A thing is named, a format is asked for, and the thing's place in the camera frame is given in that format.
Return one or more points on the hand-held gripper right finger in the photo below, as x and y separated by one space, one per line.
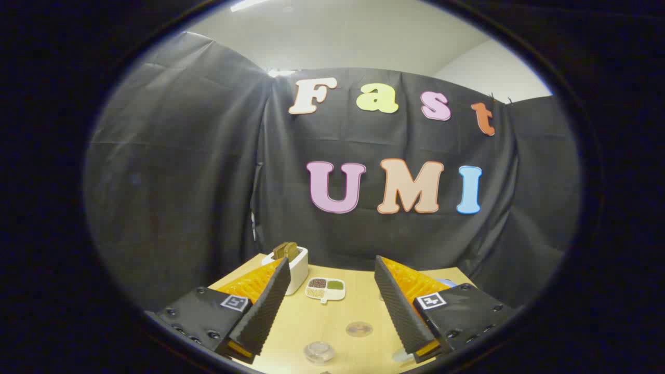
397 306

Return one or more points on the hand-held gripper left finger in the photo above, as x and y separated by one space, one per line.
265 306

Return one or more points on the white toaster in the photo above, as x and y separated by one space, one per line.
298 272

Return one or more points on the small whitish object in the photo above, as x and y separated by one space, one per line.
401 356

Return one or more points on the small blue object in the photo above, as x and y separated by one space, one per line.
447 282

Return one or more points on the brown toast slice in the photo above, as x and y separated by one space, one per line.
292 251
279 250

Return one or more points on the white divided seed dish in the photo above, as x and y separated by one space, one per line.
326 289

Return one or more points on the wooden table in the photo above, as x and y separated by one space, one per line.
332 317

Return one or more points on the black backdrop cloth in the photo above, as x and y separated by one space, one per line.
197 171

